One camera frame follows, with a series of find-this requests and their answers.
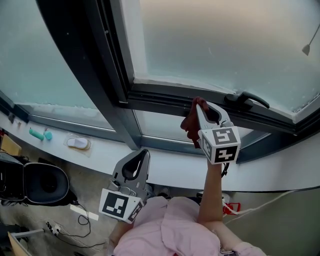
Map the dark red cloth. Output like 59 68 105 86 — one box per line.
180 96 213 149

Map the black window handle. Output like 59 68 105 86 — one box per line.
223 91 271 111

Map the frosted window with dark frame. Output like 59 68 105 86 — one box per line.
0 0 320 165

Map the white-edged frosted window pane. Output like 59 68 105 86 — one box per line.
119 0 320 113

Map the white power strip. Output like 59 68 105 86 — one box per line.
45 221 62 236

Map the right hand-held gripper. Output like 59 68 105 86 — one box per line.
195 101 242 165

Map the pale partition panel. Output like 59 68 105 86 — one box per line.
222 186 320 256

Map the light wooden table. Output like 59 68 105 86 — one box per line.
0 133 23 157

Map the low clear window pane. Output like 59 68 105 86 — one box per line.
133 109 271 151

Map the red-printed clear plastic bag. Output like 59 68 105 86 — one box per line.
221 201 241 216

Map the black floor cable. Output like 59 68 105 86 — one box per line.
57 202 106 248

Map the wide frosted window pane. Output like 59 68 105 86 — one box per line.
0 0 116 131

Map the black flat pad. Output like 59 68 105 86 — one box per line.
38 156 55 166

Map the person's left forearm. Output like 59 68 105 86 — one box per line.
109 219 133 251

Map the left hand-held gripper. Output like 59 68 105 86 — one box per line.
98 149 152 225

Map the grey-edged wooden panel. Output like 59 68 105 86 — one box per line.
7 228 46 256

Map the teal bottle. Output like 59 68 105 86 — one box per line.
28 127 45 141

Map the person's left white shoe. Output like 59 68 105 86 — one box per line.
157 186 171 198

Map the white cable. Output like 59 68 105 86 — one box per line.
222 189 298 223

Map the person's pink shirt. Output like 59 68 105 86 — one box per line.
113 196 266 256

